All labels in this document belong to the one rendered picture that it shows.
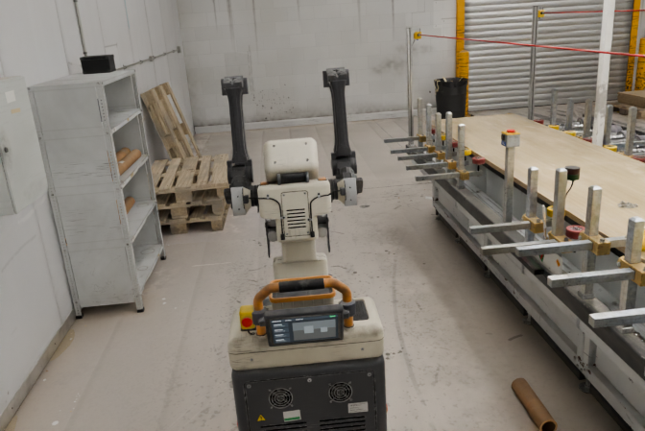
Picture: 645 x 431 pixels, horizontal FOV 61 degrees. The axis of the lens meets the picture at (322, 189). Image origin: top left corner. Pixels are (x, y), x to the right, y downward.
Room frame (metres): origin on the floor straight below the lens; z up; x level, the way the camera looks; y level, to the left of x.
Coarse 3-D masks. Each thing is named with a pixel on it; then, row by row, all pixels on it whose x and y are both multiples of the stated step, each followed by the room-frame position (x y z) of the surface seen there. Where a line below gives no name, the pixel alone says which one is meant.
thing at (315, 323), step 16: (336, 304) 1.58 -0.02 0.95; (352, 304) 1.64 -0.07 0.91; (256, 320) 1.62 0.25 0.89; (272, 320) 1.55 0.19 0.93; (288, 320) 1.56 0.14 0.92; (304, 320) 1.57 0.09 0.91; (320, 320) 1.57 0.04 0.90; (336, 320) 1.58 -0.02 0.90; (272, 336) 1.59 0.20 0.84; (288, 336) 1.60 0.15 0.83; (304, 336) 1.60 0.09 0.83; (320, 336) 1.61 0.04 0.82; (336, 336) 1.62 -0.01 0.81
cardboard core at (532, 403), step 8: (512, 384) 2.29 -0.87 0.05; (520, 384) 2.25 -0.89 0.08; (528, 384) 2.25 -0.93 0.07; (520, 392) 2.21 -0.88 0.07; (528, 392) 2.19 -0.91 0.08; (520, 400) 2.19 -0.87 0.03; (528, 400) 2.14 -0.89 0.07; (536, 400) 2.12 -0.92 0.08; (528, 408) 2.11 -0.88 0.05; (536, 408) 2.08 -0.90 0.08; (544, 408) 2.07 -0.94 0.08; (536, 416) 2.04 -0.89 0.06; (544, 416) 2.02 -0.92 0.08; (536, 424) 2.03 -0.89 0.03; (544, 424) 2.05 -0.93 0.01; (552, 424) 2.02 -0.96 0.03
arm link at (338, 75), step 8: (328, 72) 2.28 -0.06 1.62; (336, 72) 2.30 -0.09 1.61; (344, 72) 2.27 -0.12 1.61; (328, 80) 2.24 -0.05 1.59; (336, 80) 2.25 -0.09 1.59; (344, 80) 2.25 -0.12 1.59; (336, 88) 2.24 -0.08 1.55; (344, 88) 2.25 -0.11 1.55; (336, 96) 2.24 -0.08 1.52; (344, 96) 2.24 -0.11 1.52; (336, 104) 2.23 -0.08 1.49; (344, 104) 2.24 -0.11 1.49; (336, 112) 2.23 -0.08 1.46; (344, 112) 2.23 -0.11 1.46; (336, 120) 2.23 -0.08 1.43; (344, 120) 2.23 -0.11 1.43; (336, 128) 2.22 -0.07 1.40; (344, 128) 2.22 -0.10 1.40; (336, 136) 2.24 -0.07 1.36; (344, 136) 2.21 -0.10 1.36; (344, 144) 2.21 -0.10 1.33; (336, 152) 2.21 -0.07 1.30; (344, 152) 2.20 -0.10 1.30; (352, 152) 2.21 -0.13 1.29; (352, 160) 2.19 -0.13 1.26; (336, 168) 2.18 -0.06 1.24; (352, 168) 2.18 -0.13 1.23
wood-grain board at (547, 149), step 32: (480, 128) 4.35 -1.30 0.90; (512, 128) 4.27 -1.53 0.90; (544, 128) 4.19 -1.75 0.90; (544, 160) 3.27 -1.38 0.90; (576, 160) 3.22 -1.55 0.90; (608, 160) 3.18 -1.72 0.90; (544, 192) 2.68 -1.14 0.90; (576, 192) 2.64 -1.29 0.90; (608, 192) 2.61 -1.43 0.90; (640, 192) 2.58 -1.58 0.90; (608, 224) 2.21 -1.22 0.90
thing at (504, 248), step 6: (540, 240) 2.17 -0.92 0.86; (546, 240) 2.17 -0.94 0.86; (552, 240) 2.16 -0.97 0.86; (576, 240) 2.15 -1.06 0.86; (486, 246) 2.15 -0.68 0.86; (492, 246) 2.15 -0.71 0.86; (498, 246) 2.14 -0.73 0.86; (504, 246) 2.14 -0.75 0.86; (510, 246) 2.13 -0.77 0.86; (516, 246) 2.13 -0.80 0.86; (480, 252) 2.15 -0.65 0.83; (486, 252) 2.12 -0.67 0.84; (492, 252) 2.13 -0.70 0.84; (498, 252) 2.13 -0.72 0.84; (504, 252) 2.13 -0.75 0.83
